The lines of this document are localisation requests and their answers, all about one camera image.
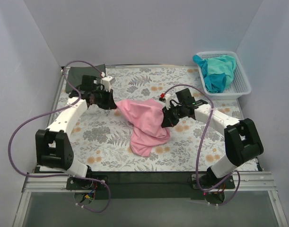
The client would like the pink t-shirt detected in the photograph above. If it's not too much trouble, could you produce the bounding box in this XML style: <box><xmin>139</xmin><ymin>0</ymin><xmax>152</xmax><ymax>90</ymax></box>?
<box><xmin>116</xmin><ymin>99</ymin><xmax>170</xmax><ymax>157</ymax></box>

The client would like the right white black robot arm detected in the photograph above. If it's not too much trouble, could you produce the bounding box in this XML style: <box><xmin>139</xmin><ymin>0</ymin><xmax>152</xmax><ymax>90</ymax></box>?
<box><xmin>159</xmin><ymin>88</ymin><xmax>264</xmax><ymax>191</ymax></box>

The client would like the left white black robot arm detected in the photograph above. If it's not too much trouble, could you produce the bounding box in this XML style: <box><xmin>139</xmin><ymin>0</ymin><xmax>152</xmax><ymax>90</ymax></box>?
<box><xmin>35</xmin><ymin>72</ymin><xmax>117</xmax><ymax>177</ymax></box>

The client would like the floral patterned table mat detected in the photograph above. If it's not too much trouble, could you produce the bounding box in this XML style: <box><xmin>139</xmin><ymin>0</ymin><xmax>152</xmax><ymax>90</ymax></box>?
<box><xmin>39</xmin><ymin>66</ymin><xmax>259</xmax><ymax>172</ymax></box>

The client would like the folded dark grey t-shirt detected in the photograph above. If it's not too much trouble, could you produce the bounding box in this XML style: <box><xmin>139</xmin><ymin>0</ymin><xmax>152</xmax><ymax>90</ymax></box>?
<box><xmin>65</xmin><ymin>64</ymin><xmax>106</xmax><ymax>94</ymax></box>

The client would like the teal t-shirt in basket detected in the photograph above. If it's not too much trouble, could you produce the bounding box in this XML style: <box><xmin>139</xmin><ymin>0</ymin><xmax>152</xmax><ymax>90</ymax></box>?
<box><xmin>193</xmin><ymin>55</ymin><xmax>236</xmax><ymax>94</ymax></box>

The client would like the white plastic basket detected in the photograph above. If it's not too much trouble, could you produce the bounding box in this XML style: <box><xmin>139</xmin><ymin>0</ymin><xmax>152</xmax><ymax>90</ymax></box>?
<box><xmin>197</xmin><ymin>51</ymin><xmax>251</xmax><ymax>100</ymax></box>

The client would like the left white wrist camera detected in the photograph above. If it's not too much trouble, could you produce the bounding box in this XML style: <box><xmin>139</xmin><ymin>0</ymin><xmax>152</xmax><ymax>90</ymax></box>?
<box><xmin>101</xmin><ymin>76</ymin><xmax>115</xmax><ymax>92</ymax></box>

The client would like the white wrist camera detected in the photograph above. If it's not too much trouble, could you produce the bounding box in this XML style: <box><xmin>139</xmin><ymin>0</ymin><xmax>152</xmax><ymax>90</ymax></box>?
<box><xmin>159</xmin><ymin>93</ymin><xmax>173</xmax><ymax>110</ymax></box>
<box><xmin>101</xmin><ymin>76</ymin><xmax>115</xmax><ymax>92</ymax></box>

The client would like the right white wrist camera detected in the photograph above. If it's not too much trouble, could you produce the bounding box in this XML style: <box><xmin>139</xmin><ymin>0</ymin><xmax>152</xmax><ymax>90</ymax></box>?
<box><xmin>159</xmin><ymin>93</ymin><xmax>173</xmax><ymax>110</ymax></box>

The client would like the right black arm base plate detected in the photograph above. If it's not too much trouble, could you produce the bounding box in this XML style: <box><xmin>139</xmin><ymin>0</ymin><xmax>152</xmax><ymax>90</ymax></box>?
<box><xmin>187</xmin><ymin>171</ymin><xmax>236</xmax><ymax>189</ymax></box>

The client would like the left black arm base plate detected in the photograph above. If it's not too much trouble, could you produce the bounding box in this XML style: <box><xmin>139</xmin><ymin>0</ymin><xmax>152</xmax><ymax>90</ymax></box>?
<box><xmin>66</xmin><ymin>175</ymin><xmax>109</xmax><ymax>190</ymax></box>

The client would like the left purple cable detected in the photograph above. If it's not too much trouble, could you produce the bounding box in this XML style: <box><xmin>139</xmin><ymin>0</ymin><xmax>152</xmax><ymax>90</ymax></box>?
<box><xmin>8</xmin><ymin>61</ymin><xmax>111</xmax><ymax>213</ymax></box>

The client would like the aluminium frame rail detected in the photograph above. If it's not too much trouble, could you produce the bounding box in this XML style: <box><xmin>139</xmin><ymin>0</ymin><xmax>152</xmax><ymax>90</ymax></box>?
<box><xmin>24</xmin><ymin>171</ymin><xmax>276</xmax><ymax>192</ymax></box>

